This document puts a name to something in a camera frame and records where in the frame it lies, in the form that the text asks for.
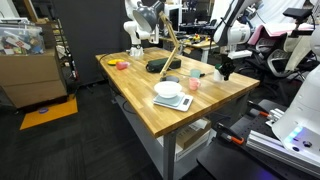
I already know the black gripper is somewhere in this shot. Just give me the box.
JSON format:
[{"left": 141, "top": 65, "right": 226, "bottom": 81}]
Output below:
[{"left": 220, "top": 54, "right": 236, "bottom": 82}]

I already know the teal translucent cup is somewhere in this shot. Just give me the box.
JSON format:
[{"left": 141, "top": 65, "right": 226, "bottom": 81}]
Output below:
[{"left": 190, "top": 68, "right": 202, "bottom": 80}]

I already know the pink mug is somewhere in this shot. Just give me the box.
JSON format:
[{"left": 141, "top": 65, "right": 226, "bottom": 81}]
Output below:
[{"left": 188, "top": 77, "right": 202, "bottom": 92}]

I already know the wooden background desk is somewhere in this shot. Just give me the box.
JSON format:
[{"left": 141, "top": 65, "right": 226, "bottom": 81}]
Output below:
[{"left": 159, "top": 34, "right": 221, "bottom": 64}]

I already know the black clamp with orange trigger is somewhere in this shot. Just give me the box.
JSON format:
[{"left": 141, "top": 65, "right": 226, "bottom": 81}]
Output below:
[
  {"left": 213, "top": 121, "right": 246, "bottom": 146},
  {"left": 246, "top": 99, "right": 273, "bottom": 118}
]

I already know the grey mesh office chair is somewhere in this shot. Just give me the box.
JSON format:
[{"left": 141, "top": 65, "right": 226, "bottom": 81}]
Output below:
[{"left": 239, "top": 33, "right": 301, "bottom": 81}]

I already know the pink cloth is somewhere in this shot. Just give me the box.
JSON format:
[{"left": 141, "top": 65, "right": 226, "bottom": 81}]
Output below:
[{"left": 248, "top": 23, "right": 278, "bottom": 46}]

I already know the white kitchen scale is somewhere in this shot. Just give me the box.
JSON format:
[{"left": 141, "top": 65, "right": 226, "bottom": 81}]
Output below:
[{"left": 152, "top": 92, "right": 195, "bottom": 113}]

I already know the white bowl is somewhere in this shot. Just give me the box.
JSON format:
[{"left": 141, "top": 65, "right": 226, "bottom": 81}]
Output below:
[{"left": 153, "top": 80, "right": 183, "bottom": 99}]

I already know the dark green zip case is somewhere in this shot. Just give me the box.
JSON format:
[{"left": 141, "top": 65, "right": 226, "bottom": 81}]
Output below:
[{"left": 145, "top": 57, "right": 183, "bottom": 74}]

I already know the cardboard box with label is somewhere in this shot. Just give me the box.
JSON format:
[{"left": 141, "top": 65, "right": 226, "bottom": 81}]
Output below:
[{"left": 175, "top": 117, "right": 213, "bottom": 151}]

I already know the pink plastic toy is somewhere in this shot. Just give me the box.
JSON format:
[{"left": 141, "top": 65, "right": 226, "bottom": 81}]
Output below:
[{"left": 115, "top": 60, "right": 131, "bottom": 71}]

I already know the yellow plate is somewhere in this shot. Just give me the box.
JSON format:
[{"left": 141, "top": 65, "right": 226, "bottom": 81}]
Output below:
[{"left": 107, "top": 58, "right": 125, "bottom": 66}]

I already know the black partition panel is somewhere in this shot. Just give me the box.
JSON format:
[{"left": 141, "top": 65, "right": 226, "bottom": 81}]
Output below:
[{"left": 49, "top": 0, "right": 133, "bottom": 87}]

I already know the cluttered metal rack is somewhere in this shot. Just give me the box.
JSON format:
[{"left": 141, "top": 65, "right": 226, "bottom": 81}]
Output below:
[{"left": 49, "top": 19, "right": 80, "bottom": 82}]

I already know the orange floor mat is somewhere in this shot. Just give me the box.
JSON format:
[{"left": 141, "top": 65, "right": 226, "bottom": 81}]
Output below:
[{"left": 19, "top": 96, "right": 79, "bottom": 131}]

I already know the brown cardboard cabinet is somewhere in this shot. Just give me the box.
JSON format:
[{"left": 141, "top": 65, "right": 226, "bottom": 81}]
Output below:
[{"left": 0, "top": 48, "right": 69, "bottom": 109}]

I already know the clear plastic bin of toys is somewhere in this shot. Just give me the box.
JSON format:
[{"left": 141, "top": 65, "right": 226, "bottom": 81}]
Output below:
[{"left": 0, "top": 23, "right": 46, "bottom": 56}]

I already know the aluminium extrusion rail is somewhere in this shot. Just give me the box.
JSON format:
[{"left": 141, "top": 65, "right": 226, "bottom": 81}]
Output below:
[
  {"left": 245, "top": 129, "right": 320, "bottom": 178},
  {"left": 265, "top": 108, "right": 285, "bottom": 127}
]

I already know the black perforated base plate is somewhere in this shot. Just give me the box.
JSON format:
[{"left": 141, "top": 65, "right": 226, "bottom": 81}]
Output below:
[{"left": 196, "top": 99, "right": 320, "bottom": 180}]

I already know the black camera on stand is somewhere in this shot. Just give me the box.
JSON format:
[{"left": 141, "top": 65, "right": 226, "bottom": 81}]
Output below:
[{"left": 282, "top": 7, "right": 320, "bottom": 38}]

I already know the grey metal table frame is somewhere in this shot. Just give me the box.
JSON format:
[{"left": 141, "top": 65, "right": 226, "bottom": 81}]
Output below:
[{"left": 109, "top": 89, "right": 251, "bottom": 180}]

